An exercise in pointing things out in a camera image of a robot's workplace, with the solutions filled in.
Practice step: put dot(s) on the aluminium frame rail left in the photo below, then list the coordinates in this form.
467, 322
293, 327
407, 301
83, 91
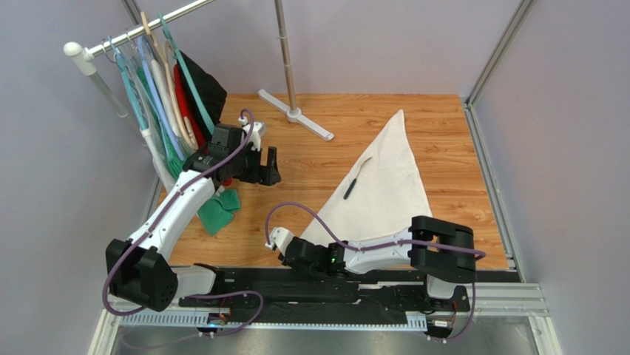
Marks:
101, 333

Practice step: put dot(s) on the aluminium frame rail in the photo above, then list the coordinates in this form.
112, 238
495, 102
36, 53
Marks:
101, 333
480, 130

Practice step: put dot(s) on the blue plastic hanger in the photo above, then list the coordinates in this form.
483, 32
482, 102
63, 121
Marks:
166, 129

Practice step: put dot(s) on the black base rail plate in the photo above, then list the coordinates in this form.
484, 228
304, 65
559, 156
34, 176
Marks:
283, 294

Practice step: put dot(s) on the white slotted cable duct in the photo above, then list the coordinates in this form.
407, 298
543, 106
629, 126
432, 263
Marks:
193, 318

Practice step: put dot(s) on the aluminium frame rail right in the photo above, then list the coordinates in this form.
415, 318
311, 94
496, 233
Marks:
480, 130

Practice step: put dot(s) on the white clothes rack stand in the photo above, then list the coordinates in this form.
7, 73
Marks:
259, 40

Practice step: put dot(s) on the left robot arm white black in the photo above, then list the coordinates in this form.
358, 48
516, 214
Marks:
138, 269

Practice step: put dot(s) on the white cloth napkin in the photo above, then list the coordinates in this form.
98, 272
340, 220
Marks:
389, 192

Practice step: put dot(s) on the light teal plastic hanger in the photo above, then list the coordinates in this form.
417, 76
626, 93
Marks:
131, 88

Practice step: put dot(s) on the green hanging garment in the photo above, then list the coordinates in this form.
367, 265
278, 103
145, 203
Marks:
215, 210

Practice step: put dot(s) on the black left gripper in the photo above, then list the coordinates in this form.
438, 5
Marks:
268, 175

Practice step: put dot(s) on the wooden hanger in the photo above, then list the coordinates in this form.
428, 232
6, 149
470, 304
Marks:
166, 89

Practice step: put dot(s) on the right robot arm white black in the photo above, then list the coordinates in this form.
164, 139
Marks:
442, 251

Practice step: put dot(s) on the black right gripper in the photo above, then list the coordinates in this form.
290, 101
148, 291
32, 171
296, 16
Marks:
291, 251

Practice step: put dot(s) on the white hanging garment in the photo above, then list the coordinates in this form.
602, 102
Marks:
167, 165

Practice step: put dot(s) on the black hanging garment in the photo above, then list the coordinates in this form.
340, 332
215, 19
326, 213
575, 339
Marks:
205, 96

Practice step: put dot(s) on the red hanging garment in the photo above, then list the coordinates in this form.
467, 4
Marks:
212, 94

